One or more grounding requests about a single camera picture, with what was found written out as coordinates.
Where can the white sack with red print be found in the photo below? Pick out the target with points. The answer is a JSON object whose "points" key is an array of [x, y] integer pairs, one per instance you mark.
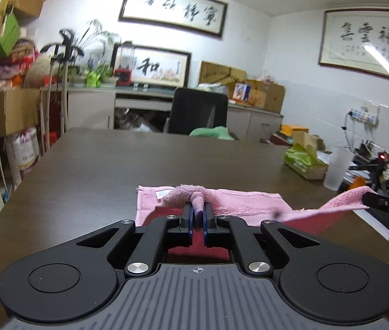
{"points": [[24, 151]]}

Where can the tall palm plant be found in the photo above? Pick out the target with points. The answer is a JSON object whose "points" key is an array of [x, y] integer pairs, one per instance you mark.
{"points": [[94, 27]]}

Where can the walking crutches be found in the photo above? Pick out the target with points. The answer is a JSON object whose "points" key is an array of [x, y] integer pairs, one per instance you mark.
{"points": [[65, 37]]}

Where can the large plain cardboard box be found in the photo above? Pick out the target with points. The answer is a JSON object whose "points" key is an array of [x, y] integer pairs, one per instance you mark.
{"points": [[17, 110]]}

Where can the green tissue pack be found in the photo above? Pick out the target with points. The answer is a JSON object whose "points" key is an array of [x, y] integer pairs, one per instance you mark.
{"points": [[301, 161]]}

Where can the long framed calligraphy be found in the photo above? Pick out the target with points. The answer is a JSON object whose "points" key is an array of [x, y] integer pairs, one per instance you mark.
{"points": [[173, 10]]}

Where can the orange box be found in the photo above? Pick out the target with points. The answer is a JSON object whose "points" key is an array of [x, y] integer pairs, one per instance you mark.
{"points": [[292, 129]]}

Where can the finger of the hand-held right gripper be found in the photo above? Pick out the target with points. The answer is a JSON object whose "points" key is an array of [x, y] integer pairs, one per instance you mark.
{"points": [[380, 202]]}

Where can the wall power strip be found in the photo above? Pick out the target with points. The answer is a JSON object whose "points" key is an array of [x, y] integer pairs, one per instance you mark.
{"points": [[362, 114]]}

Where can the wooden shelf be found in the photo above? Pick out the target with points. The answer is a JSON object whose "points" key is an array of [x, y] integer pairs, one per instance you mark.
{"points": [[26, 3]]}

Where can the cardboard box with red print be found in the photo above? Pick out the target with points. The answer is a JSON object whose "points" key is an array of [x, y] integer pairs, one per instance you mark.
{"points": [[273, 96]]}

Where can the white counter desk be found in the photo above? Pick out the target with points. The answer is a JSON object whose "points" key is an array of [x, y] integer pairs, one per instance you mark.
{"points": [[87, 106]]}

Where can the translucent plastic cup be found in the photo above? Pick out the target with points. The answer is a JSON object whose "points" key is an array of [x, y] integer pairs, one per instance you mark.
{"points": [[338, 172]]}

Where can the bright green paper bag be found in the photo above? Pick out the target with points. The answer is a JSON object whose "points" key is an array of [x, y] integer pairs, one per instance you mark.
{"points": [[93, 79]]}

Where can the small illustrated box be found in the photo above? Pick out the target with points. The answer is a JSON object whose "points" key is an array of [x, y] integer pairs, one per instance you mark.
{"points": [[241, 92]]}

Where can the pile of boxes and cloths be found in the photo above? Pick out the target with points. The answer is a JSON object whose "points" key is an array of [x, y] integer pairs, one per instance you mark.
{"points": [[19, 62]]}

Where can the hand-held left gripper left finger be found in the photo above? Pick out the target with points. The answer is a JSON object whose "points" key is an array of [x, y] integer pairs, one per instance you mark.
{"points": [[188, 223]]}

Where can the pale crumpled bundle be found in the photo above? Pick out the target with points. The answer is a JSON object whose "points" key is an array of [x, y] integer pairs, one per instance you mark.
{"points": [[139, 122]]}

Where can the black office chair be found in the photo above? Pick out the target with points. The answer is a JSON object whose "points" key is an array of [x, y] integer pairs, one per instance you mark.
{"points": [[197, 110]]}

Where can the blender with red base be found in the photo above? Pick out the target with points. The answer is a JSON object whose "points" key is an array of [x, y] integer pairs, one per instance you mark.
{"points": [[124, 74]]}

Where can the pink towel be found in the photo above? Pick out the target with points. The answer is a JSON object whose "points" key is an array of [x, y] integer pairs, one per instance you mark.
{"points": [[249, 202]]}

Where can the white plastic bag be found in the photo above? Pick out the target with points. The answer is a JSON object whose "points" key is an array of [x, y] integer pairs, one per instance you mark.
{"points": [[266, 77]]}

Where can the framed lotus calligraphy picture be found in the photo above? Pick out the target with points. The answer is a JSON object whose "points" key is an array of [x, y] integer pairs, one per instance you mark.
{"points": [[160, 67]]}

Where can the beige fuzzy cushion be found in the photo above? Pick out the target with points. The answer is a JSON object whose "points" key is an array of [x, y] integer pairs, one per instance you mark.
{"points": [[38, 72]]}

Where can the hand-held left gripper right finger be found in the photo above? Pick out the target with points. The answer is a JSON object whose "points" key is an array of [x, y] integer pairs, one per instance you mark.
{"points": [[208, 223]]}

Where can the small potted plant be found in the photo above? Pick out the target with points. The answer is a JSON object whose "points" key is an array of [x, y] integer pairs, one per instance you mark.
{"points": [[77, 77], [107, 75]]}

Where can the mint green cloth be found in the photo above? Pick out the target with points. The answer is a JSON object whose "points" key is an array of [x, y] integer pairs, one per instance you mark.
{"points": [[211, 133]]}

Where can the framed calligraphy scroll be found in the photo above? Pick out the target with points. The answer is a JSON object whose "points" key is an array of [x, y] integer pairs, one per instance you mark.
{"points": [[366, 41]]}

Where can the dark book stack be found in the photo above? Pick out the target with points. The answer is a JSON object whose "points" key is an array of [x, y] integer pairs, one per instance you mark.
{"points": [[280, 139]]}

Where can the green cardboard box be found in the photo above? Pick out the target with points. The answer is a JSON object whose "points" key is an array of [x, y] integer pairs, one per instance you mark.
{"points": [[8, 34]]}

